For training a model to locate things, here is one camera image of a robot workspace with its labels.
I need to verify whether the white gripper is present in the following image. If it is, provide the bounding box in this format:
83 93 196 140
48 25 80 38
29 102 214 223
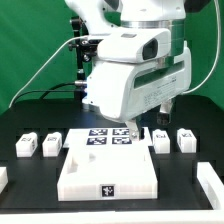
87 50 191 140

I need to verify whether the white cable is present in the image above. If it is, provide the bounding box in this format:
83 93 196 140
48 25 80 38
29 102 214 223
8 35 88 108

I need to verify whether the white marker base plate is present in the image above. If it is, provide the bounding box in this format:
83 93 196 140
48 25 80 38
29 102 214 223
62 126 154 149

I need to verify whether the white square tabletop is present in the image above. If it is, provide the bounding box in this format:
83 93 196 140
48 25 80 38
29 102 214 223
57 145 158 201

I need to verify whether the white block left edge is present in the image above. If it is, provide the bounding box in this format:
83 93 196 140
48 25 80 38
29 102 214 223
0 167 8 194

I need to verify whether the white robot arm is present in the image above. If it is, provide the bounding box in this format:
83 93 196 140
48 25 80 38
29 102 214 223
65 0 191 140

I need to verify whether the white front rail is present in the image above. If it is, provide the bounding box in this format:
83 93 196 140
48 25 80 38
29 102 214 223
0 210 224 224

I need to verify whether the white obstacle wall right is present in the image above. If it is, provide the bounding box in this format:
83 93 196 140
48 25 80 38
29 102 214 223
197 162 224 211

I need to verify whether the black cable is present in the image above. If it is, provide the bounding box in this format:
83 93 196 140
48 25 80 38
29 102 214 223
13 81 88 104

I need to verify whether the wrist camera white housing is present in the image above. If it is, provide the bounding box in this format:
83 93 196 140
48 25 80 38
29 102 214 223
97 28 171 64

